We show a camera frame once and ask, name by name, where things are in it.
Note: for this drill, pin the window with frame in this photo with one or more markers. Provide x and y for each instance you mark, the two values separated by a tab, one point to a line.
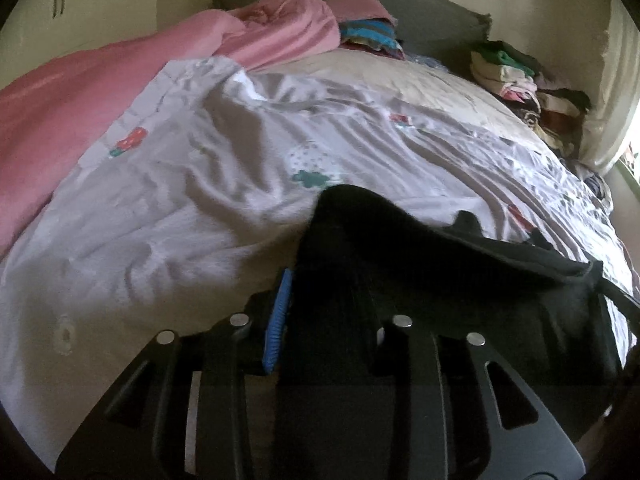
629	165

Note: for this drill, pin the pink blanket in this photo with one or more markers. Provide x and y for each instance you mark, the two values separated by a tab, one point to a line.
51	115

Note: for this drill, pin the folded clothes stack by wall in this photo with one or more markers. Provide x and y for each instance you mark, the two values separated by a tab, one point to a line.
556	113

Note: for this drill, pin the white patterned duvet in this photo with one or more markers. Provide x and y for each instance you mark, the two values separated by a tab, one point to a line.
191	200

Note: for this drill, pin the grey padded headboard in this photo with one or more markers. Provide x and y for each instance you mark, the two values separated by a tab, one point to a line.
436	28

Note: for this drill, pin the striped folded clothes pile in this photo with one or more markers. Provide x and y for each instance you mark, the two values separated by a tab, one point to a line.
374	36

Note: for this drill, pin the cream wardrobe with handles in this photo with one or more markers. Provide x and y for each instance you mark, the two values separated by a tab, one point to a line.
38	30

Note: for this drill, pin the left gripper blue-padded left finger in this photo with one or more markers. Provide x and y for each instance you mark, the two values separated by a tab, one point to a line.
178	410

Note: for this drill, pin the black sweater with orange cuffs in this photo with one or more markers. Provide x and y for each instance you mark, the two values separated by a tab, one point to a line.
549	312

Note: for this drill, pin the cream curtain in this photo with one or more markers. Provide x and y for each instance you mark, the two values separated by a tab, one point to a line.
613	125

